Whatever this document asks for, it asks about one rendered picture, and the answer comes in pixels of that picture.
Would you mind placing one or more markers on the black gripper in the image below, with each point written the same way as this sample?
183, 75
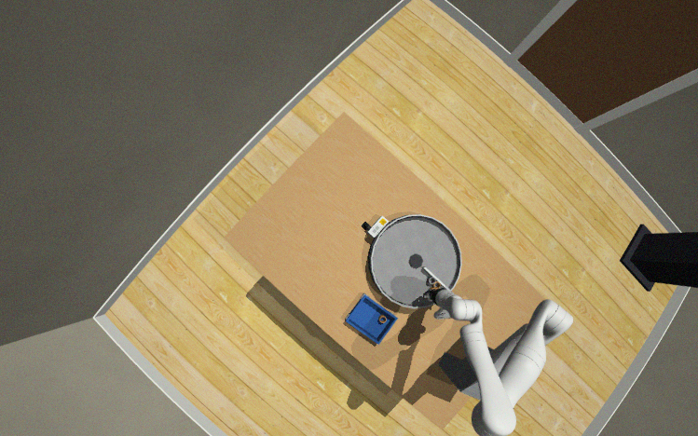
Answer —
431, 294

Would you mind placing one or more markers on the blue crate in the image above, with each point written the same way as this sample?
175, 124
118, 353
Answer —
365, 318

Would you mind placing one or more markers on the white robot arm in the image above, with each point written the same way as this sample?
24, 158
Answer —
494, 414

